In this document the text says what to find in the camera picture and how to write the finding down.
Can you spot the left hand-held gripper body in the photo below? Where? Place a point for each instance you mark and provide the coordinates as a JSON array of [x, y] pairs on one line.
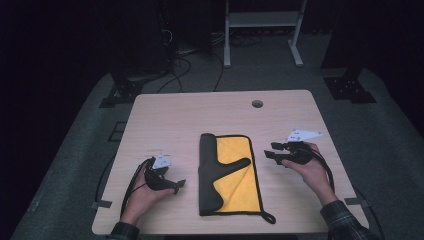
[[156, 180]]

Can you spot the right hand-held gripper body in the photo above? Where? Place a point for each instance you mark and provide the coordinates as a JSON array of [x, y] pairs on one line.
[[300, 154]]

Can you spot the black and yellow cloth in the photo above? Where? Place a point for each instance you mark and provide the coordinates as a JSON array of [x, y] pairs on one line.
[[233, 190]]

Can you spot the person's left hand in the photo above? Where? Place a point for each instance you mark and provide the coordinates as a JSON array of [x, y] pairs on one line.
[[140, 200]]

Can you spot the person's right hand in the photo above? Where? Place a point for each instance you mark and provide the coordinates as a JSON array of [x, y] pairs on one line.
[[316, 176]]

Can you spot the grey tape strip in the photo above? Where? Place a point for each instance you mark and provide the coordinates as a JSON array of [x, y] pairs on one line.
[[101, 204], [356, 201]]

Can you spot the black stand base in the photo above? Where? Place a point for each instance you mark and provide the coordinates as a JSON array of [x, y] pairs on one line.
[[348, 88], [128, 90]]

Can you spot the white metal table frame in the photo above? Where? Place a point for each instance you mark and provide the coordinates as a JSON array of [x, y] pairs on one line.
[[263, 19]]

